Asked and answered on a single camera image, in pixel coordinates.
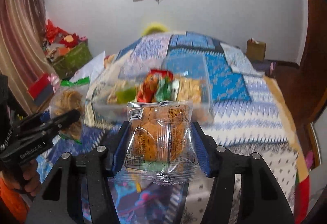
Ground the small cardboard box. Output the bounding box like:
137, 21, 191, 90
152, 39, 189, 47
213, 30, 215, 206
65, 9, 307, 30
245, 38, 266, 61

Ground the clear plastic storage box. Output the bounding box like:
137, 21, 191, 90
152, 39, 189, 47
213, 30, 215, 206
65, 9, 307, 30
85, 69, 213, 127

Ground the green storage box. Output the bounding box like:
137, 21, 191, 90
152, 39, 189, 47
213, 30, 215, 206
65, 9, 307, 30
52, 42, 93, 79

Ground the yellow hoop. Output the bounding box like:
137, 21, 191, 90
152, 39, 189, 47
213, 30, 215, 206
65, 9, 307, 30
141, 22, 168, 36

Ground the white pillow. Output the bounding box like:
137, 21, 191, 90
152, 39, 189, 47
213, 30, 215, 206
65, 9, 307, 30
70, 51, 106, 83

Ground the left hand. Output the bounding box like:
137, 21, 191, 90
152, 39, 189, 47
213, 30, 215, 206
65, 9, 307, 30
1, 160, 41, 197

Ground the red snack bag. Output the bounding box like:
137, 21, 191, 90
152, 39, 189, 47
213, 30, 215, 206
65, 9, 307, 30
136, 69, 174, 103

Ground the round cookies clear bag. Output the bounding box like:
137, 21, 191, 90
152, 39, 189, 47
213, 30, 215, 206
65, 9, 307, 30
49, 77, 90, 144

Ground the red box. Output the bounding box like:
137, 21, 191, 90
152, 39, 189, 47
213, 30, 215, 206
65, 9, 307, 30
27, 73, 54, 107

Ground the red plush flower toy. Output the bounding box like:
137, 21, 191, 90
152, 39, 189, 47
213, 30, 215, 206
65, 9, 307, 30
59, 33, 79, 48

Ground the pink plush toy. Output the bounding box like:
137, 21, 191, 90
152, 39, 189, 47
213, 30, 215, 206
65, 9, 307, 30
48, 73, 61, 93

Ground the patterned blue bed quilt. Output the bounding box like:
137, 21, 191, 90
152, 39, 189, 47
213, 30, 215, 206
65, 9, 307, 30
35, 31, 310, 224

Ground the clear pastry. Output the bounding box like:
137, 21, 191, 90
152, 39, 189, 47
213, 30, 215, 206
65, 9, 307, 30
119, 101, 198, 185

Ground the striped brown curtain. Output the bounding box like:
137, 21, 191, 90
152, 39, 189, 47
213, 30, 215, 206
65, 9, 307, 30
1, 0, 54, 114

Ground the brown wooden door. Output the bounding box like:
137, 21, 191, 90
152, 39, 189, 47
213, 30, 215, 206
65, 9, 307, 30
295, 0, 326, 169

